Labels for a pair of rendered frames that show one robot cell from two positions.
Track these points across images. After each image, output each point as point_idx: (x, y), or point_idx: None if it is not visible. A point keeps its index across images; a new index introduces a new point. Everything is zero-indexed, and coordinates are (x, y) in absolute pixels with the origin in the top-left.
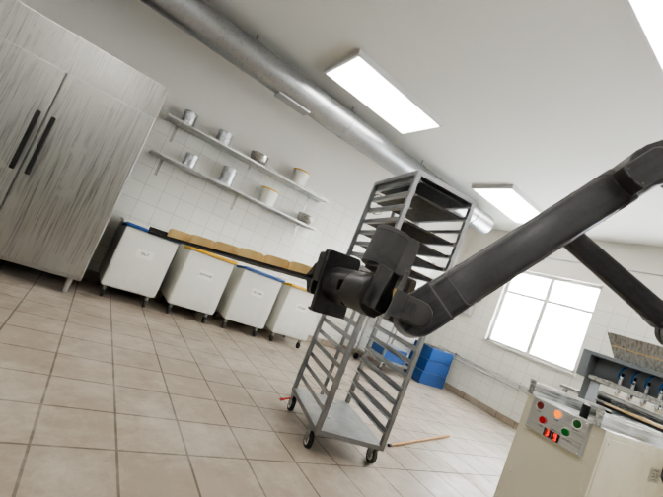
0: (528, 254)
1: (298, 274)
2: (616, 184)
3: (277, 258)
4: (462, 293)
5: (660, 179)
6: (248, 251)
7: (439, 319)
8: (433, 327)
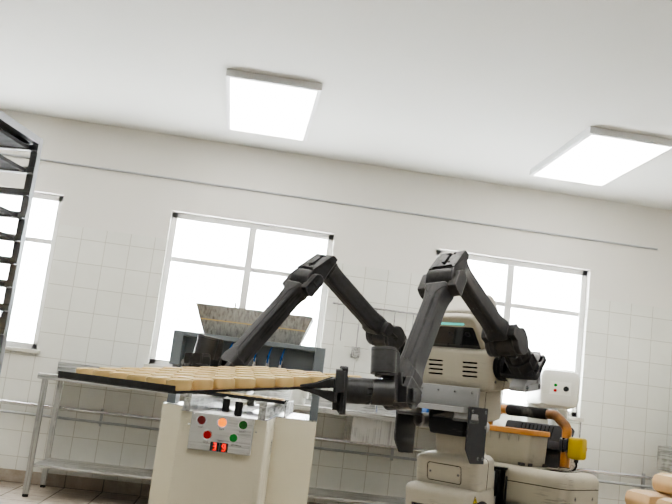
0: (431, 343)
1: (300, 388)
2: (448, 291)
3: (274, 379)
4: (420, 376)
5: None
6: (253, 381)
7: None
8: None
